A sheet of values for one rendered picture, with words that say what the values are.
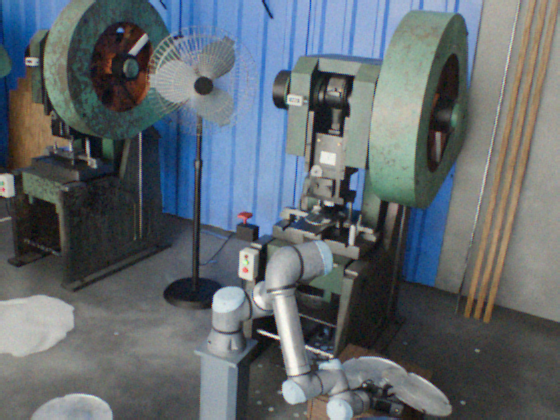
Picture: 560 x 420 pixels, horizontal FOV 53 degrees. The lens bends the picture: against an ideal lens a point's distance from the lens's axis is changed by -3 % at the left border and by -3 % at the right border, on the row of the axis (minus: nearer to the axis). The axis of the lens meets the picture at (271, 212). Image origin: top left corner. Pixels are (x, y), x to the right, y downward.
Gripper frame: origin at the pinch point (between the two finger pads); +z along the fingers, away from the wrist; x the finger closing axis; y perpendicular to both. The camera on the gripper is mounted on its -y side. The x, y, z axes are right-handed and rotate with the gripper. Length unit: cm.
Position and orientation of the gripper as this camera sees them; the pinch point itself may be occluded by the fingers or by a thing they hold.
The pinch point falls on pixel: (395, 392)
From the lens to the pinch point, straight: 218.4
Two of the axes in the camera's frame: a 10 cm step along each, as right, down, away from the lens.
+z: 6.5, 0.4, 7.5
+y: -7.2, -2.8, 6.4
